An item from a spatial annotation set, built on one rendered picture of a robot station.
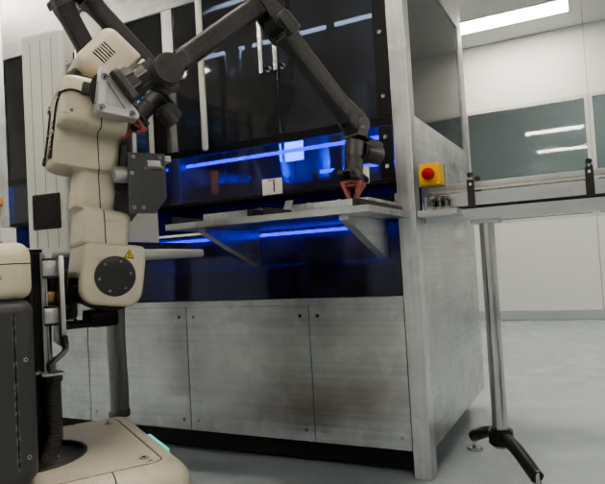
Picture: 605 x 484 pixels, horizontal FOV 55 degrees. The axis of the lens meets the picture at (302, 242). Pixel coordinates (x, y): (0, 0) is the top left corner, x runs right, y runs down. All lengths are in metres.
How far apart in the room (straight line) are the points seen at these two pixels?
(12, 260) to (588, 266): 5.75
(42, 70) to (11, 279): 0.99
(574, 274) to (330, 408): 4.65
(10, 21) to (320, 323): 2.15
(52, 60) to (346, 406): 1.53
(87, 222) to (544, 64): 5.74
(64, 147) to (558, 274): 5.53
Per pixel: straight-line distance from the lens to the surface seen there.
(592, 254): 6.49
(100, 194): 1.64
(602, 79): 6.70
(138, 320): 2.58
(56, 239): 2.08
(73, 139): 1.64
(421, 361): 2.00
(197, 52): 1.62
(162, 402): 2.56
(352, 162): 1.78
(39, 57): 2.23
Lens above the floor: 0.73
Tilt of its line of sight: 2 degrees up
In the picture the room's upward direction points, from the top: 3 degrees counter-clockwise
